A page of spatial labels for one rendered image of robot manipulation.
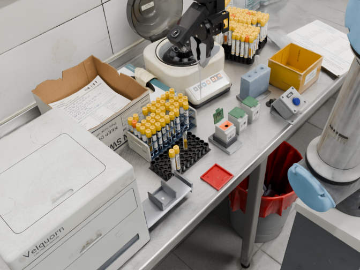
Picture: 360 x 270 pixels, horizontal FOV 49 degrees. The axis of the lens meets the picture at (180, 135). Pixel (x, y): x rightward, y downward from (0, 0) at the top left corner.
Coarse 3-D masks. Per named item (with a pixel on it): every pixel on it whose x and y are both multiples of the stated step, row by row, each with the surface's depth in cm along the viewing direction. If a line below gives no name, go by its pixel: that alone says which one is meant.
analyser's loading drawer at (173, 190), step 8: (176, 176) 106; (168, 184) 105; (176, 184) 105; (184, 184) 105; (192, 184) 103; (160, 192) 103; (168, 192) 102; (176, 192) 100; (184, 192) 103; (144, 200) 102; (152, 200) 101; (160, 200) 102; (168, 200) 102; (176, 200) 101; (144, 208) 100; (152, 208) 100; (160, 208) 100; (168, 208) 100; (152, 216) 98; (160, 216) 98; (152, 224) 97
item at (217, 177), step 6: (210, 168) 112; (216, 168) 113; (222, 168) 112; (204, 174) 111; (210, 174) 111; (216, 174) 111; (222, 174) 111; (228, 174) 111; (204, 180) 110; (210, 180) 110; (216, 180) 110; (222, 180) 110; (228, 180) 109; (216, 186) 108; (222, 186) 108
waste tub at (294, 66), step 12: (288, 48) 138; (300, 48) 136; (276, 60) 136; (288, 60) 142; (300, 60) 138; (312, 60) 134; (276, 72) 132; (288, 72) 128; (300, 72) 140; (312, 72) 130; (276, 84) 135; (288, 84) 131; (300, 84) 128
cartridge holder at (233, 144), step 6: (210, 138) 119; (216, 138) 117; (234, 138) 116; (216, 144) 118; (222, 144) 116; (228, 144) 116; (234, 144) 117; (240, 144) 117; (228, 150) 116; (234, 150) 116
